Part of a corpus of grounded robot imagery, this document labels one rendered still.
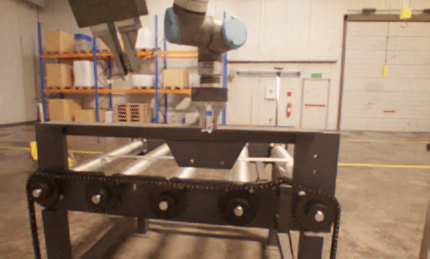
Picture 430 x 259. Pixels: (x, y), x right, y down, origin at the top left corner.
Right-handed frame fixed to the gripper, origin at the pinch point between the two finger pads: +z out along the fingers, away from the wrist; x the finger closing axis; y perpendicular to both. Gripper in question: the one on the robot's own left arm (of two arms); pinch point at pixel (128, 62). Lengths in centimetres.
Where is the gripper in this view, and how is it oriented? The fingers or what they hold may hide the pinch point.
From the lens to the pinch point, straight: 51.3
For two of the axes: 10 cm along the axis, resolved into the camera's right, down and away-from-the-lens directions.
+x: -9.8, 0.8, 1.5
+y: 0.9, -5.1, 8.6
